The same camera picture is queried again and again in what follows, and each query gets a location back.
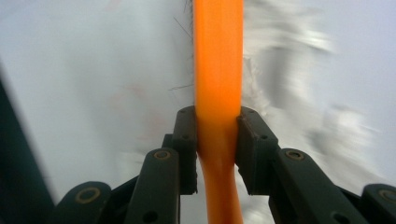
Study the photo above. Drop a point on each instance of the white tissues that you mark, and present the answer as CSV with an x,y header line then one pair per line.
x,y
311,40

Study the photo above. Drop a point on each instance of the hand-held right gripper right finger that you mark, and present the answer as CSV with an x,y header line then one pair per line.
x,y
255,149

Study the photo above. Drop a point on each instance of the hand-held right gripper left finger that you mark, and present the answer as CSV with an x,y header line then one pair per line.
x,y
186,149

